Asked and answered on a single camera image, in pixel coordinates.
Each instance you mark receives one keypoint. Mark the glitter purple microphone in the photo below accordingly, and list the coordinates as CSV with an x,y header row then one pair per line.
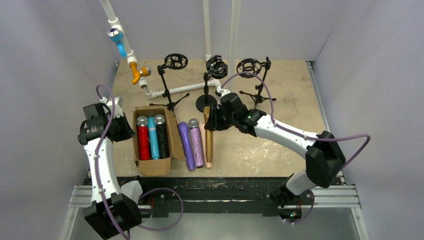
x,y
196,142

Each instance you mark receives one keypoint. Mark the orange toy microphone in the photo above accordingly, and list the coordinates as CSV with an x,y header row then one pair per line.
x,y
138,74

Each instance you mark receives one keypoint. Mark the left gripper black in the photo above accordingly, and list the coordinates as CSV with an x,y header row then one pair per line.
x,y
123,127

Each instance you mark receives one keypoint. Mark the pink microphone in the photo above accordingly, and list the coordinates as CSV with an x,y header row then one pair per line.
x,y
207,142

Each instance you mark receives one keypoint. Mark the light blue microphone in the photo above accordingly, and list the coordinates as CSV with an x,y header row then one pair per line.
x,y
153,138

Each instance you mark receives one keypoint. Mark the black table edge rail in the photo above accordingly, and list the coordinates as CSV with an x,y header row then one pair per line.
x,y
217,195

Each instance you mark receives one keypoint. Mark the red glitter microphone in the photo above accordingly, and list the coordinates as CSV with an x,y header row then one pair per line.
x,y
143,138

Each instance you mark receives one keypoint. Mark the gold microphone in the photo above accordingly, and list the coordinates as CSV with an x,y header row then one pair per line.
x,y
206,115

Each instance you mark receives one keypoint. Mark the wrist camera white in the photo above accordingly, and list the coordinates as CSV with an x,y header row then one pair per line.
x,y
221,91
115,105

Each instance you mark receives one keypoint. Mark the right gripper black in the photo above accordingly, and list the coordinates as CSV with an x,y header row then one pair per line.
x,y
214,117

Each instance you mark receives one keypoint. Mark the black round-base mic stand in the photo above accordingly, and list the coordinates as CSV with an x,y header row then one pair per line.
x,y
216,69

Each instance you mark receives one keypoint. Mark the aluminium frame rail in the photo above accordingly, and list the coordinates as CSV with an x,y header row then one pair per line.
x,y
335,196

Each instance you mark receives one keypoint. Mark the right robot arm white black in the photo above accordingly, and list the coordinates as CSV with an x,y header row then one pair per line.
x,y
323,156

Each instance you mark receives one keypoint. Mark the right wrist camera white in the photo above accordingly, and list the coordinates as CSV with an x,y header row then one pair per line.
x,y
221,91

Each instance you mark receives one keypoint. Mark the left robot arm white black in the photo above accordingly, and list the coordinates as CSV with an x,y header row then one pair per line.
x,y
113,208

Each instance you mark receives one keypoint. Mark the black glitter microphone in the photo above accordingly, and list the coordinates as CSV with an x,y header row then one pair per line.
x,y
162,136

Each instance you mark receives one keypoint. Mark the brown cardboard box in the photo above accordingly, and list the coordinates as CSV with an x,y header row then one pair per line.
x,y
158,167

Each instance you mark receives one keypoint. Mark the white PVC pipe frame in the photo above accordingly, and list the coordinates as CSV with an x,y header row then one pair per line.
x,y
114,22

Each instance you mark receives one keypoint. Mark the blue toy microphone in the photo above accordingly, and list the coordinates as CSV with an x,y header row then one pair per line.
x,y
117,36

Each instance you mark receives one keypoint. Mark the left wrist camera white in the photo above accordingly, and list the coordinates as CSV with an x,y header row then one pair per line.
x,y
115,105

